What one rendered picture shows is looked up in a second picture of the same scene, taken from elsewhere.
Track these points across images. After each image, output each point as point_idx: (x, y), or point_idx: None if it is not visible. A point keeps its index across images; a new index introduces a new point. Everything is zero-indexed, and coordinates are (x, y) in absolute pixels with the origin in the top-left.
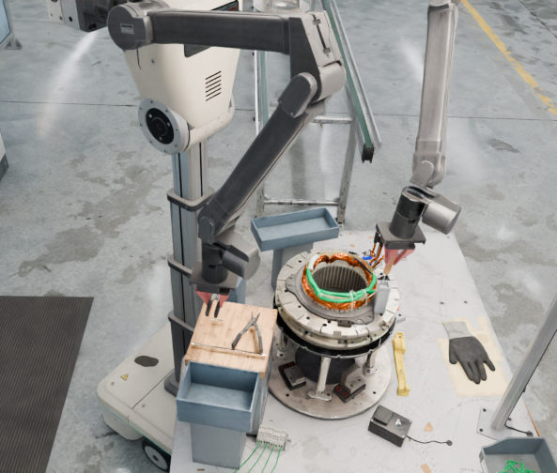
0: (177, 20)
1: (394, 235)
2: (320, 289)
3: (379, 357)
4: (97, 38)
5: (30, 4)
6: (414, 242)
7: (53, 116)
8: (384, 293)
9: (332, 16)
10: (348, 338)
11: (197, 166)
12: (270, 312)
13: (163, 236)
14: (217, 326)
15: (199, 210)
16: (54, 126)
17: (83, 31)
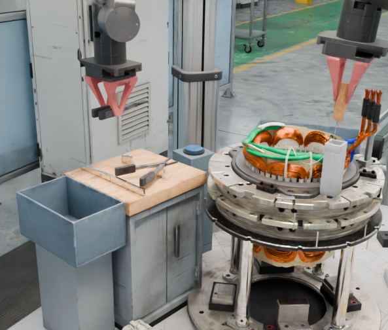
0: None
1: (337, 36)
2: (254, 143)
3: (362, 325)
4: (300, 100)
5: (260, 74)
6: (366, 48)
7: (226, 141)
8: (332, 154)
9: None
10: (267, 213)
11: (198, 27)
12: (197, 171)
13: None
14: (126, 164)
15: (195, 85)
16: (222, 146)
17: (291, 95)
